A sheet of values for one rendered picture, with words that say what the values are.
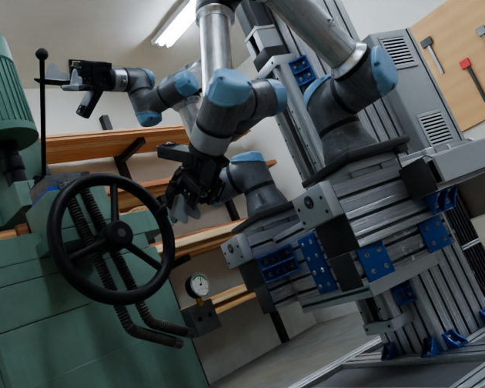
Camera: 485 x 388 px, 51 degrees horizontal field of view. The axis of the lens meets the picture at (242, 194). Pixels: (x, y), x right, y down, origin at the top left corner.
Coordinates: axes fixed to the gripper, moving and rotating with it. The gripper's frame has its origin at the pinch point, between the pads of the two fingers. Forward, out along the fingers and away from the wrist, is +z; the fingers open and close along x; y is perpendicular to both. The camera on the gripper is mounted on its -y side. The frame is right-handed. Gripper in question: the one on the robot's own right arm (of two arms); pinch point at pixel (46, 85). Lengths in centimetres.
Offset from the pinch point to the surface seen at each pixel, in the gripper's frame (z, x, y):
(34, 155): -3.4, -13.8, -23.3
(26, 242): 23, 34, -29
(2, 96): 13.1, 2.6, -2.6
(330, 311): -331, -77, -222
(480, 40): -320, 7, 37
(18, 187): 15.1, 14.6, -23.4
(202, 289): -14, 54, -44
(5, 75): 10.1, -2.1, 2.3
